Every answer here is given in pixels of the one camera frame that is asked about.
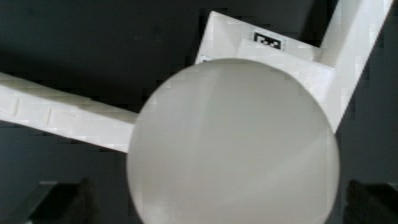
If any white U-shaped border frame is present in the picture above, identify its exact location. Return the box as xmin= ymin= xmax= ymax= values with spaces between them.
xmin=0 ymin=0 xmax=394 ymax=152

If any white lamp bulb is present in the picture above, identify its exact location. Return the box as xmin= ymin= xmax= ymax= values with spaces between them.
xmin=127 ymin=59 xmax=339 ymax=224

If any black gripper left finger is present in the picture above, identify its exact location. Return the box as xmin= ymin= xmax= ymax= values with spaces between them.
xmin=0 ymin=177 xmax=97 ymax=224

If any white lamp base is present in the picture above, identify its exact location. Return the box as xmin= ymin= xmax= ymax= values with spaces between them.
xmin=195 ymin=12 xmax=334 ymax=104

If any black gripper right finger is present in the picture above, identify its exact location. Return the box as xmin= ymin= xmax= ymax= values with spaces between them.
xmin=342 ymin=180 xmax=398 ymax=224

